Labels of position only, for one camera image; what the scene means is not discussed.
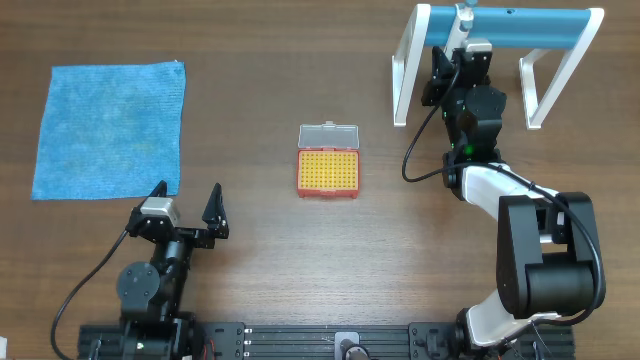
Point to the white pipette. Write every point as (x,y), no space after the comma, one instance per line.
(461,27)

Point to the white and blue stand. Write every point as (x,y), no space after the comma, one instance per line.
(510,27)

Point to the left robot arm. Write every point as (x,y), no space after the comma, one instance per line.
(139,286)

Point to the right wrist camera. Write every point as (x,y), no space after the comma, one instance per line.
(477,46)

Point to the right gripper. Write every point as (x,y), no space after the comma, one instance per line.
(472,67)

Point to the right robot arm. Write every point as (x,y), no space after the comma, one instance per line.
(515,250)

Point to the blue cloth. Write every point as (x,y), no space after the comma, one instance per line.
(110,130)

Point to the red and yellow tip box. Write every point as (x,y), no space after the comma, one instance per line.
(328,170)

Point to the mounting rail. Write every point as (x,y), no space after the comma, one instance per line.
(300,342)

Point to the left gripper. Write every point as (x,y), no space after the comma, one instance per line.
(200,237)

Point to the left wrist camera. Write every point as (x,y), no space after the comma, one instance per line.
(160,209)

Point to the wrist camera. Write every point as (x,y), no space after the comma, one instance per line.
(477,46)
(160,209)

